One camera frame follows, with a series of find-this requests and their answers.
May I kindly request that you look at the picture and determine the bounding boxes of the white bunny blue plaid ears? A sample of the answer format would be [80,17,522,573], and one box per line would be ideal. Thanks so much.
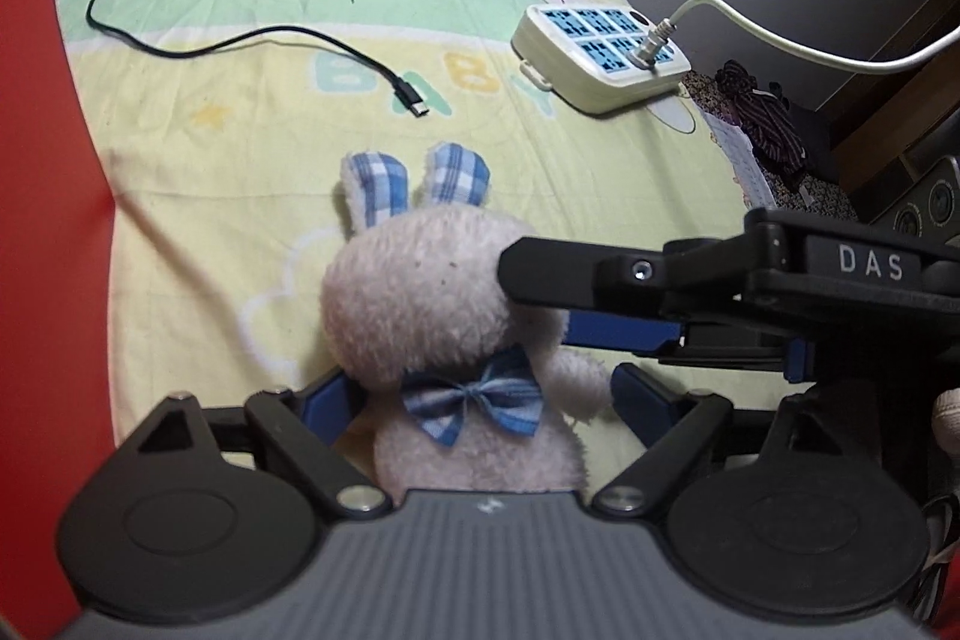
[319,143,612,500]

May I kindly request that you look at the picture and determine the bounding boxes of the person's right hand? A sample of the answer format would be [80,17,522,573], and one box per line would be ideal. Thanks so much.
[932,388,960,459]

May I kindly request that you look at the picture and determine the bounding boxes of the brown patterned cloth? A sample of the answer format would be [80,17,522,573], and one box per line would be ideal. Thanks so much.
[683,60,859,223]

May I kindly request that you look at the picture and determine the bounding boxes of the black speaker box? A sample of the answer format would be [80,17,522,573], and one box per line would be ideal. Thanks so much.
[872,156,960,247]

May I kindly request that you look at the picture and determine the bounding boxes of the open printed booklet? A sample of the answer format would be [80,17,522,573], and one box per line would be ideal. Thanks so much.
[704,113,776,209]

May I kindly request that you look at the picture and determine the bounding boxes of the dark striped cloth bundle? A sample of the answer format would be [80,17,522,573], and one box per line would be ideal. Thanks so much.
[715,60,809,190]

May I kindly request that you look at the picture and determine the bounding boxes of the red cardboard box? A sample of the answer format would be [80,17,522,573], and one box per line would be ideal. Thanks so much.
[2,0,116,638]

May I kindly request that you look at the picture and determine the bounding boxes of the white power strip blue sockets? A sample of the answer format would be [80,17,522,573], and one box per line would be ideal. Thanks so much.
[511,3,692,115]

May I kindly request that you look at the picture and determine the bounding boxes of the baby print bed sheet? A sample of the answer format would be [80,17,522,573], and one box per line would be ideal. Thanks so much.
[55,0,773,435]

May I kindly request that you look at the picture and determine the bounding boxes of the white power cord with plug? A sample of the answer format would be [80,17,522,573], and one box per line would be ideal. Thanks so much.
[632,0,960,78]

